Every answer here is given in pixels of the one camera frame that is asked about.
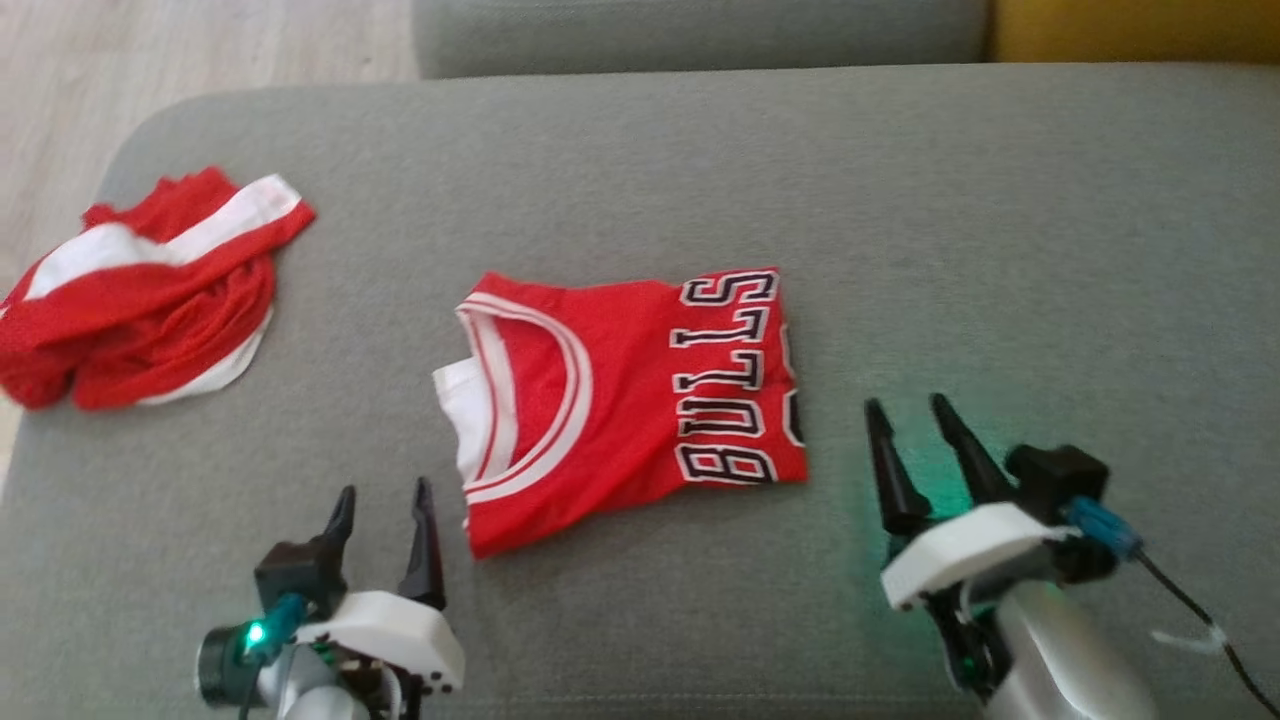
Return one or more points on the red and white shorts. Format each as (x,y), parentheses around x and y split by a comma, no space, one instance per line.
(150,320)

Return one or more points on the red Bulls basketball jersey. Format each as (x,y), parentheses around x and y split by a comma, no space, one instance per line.
(620,400)

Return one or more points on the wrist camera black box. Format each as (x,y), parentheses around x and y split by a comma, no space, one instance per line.
(295,570)
(1055,480)

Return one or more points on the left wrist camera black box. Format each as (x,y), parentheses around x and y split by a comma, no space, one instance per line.
(295,570)

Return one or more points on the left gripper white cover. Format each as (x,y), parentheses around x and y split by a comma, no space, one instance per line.
(400,640)

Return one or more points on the large grey sofa seat cushion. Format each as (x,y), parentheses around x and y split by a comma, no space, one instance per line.
(900,200)

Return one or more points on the small grey sofa cushion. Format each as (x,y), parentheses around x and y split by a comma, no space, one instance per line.
(700,30)

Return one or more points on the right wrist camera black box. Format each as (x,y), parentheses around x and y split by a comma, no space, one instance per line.
(1055,480)

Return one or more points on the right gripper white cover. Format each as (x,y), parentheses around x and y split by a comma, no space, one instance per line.
(960,550)

